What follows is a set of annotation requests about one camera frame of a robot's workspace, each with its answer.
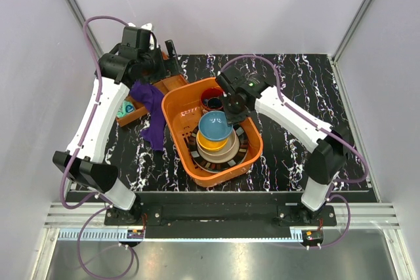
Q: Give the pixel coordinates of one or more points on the mint green sock bundle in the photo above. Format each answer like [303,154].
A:
[125,109]

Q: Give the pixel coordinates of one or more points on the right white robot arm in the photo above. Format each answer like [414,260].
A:
[327,155]

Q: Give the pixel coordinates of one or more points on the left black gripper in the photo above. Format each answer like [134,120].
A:
[173,65]

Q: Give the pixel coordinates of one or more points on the orange plastic dish bin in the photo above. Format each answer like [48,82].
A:
[182,110]

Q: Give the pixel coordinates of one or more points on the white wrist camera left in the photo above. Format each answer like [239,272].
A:
[141,38]

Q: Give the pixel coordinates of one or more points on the teal blue ceramic bowl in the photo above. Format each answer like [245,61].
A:
[214,126]

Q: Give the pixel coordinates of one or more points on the beige grey ceramic bowl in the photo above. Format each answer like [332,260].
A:
[229,150]

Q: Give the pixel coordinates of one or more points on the black skull mug red inside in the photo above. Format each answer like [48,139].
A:
[207,94]

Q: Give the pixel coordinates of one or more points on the yellow orange small bowl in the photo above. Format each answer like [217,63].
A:
[210,145]

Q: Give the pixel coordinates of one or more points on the orange compartment organizer tray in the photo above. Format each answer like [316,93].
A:
[165,85]

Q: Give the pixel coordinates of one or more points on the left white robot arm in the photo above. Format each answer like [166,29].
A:
[83,161]

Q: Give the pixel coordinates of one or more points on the purple cloth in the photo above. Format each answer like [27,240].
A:
[151,97]

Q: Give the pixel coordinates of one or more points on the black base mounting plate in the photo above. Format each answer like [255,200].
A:
[220,215]

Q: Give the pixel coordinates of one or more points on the dark blue small cup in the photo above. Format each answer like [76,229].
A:
[214,103]

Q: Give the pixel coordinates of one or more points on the aluminium frame rail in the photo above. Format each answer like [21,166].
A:
[80,18]

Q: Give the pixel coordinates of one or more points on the black striped cream plate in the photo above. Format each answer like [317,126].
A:
[219,167]

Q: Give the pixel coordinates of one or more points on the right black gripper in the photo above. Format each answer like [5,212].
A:
[233,119]

